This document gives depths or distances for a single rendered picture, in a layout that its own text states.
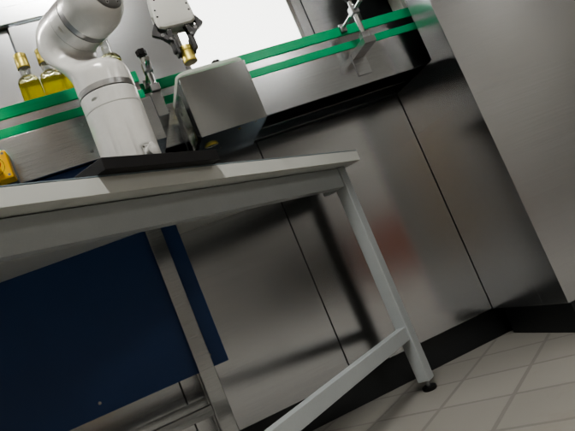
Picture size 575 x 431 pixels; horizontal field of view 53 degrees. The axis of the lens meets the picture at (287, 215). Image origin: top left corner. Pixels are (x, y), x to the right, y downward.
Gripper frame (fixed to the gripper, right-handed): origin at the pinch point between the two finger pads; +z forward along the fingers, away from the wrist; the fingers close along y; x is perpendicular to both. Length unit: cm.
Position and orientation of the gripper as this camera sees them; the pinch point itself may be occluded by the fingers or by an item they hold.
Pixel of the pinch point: (185, 46)
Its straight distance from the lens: 153.6
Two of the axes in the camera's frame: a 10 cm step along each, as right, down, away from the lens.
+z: 3.8, 9.2, -1.0
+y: -8.9, 3.4, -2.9
